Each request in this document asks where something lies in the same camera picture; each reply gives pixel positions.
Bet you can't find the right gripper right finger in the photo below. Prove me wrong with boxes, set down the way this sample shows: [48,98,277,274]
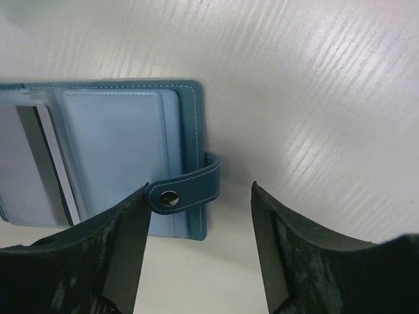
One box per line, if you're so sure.
[251,183,418,313]

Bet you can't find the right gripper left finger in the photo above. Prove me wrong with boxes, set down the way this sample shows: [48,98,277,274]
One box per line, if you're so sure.
[1,187,151,313]

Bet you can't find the blue card holder wallet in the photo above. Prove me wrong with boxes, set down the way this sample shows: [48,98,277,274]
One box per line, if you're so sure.
[1,79,221,241]

